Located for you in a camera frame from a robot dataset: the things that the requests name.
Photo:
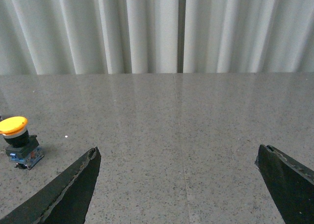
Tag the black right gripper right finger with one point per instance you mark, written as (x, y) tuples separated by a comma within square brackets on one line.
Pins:
[(290, 184)]

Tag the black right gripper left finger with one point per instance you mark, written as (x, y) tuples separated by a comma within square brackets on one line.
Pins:
[(66, 199)]

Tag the yellow mushroom push button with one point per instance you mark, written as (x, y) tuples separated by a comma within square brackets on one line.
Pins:
[(23, 149)]

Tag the white pleated curtain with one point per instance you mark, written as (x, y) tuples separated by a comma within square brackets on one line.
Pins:
[(42, 37)]

